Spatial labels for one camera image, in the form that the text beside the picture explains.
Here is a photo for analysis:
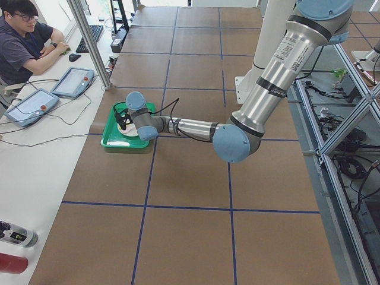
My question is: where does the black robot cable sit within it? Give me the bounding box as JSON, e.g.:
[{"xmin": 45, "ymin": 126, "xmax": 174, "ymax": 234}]
[{"xmin": 113, "ymin": 97, "xmax": 214, "ymax": 143}]

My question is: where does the green plastic tray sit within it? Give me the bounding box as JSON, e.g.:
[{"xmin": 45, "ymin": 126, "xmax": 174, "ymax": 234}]
[{"xmin": 100, "ymin": 102, "xmax": 151, "ymax": 154}]

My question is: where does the far teach pendant tablet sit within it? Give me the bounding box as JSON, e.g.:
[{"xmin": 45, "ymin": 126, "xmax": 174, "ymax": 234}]
[{"xmin": 51, "ymin": 67, "xmax": 94, "ymax": 99}]

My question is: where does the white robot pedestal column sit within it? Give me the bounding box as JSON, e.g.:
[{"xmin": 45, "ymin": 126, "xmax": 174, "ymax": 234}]
[{"xmin": 235, "ymin": 0, "xmax": 296, "ymax": 104}]

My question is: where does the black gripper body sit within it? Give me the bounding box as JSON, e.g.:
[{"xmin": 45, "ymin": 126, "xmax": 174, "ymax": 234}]
[{"xmin": 114, "ymin": 109, "xmax": 133, "ymax": 131}]

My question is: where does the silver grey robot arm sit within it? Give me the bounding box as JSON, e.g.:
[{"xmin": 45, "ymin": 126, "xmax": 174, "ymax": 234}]
[{"xmin": 125, "ymin": 1, "xmax": 354, "ymax": 163}]

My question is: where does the aluminium side frame rail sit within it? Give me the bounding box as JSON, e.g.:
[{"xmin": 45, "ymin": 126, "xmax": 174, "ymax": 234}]
[{"xmin": 289, "ymin": 38, "xmax": 379, "ymax": 284}]

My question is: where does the teach pendant tablet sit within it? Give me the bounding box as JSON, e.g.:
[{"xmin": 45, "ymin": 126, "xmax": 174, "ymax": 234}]
[
  {"xmin": 51, "ymin": 67, "xmax": 94, "ymax": 99},
  {"xmin": 5, "ymin": 88, "xmax": 59, "ymax": 127}
]

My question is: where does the seated person in dark shirt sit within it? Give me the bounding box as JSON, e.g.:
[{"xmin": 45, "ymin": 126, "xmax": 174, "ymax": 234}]
[{"xmin": 1, "ymin": 1, "xmax": 69, "ymax": 86}]

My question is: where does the red cylinder bottle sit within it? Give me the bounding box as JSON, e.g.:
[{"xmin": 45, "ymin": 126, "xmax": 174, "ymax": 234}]
[{"xmin": 0, "ymin": 253, "xmax": 29, "ymax": 274}]

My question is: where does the silver water bottle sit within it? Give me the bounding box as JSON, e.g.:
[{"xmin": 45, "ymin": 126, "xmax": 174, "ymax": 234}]
[{"xmin": 1, "ymin": 221, "xmax": 39, "ymax": 248}]

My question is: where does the black power strip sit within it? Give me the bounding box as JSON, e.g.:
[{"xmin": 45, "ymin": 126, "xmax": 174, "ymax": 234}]
[{"xmin": 110, "ymin": 28, "xmax": 127, "ymax": 53}]

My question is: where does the near teach pendant tablet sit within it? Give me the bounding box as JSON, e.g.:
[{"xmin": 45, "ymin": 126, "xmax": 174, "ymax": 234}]
[{"xmin": 5, "ymin": 88, "xmax": 59, "ymax": 127}]

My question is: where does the black keyboard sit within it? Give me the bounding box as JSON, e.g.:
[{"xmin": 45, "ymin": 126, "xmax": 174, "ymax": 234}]
[{"xmin": 75, "ymin": 24, "xmax": 105, "ymax": 53}]

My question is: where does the black computer mouse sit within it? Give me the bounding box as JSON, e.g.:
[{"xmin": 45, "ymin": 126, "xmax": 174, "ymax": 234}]
[{"xmin": 68, "ymin": 53, "xmax": 81, "ymax": 62}]

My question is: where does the aluminium frame post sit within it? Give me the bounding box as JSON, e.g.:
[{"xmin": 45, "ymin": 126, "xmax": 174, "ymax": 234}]
[{"xmin": 67, "ymin": 0, "xmax": 112, "ymax": 90}]

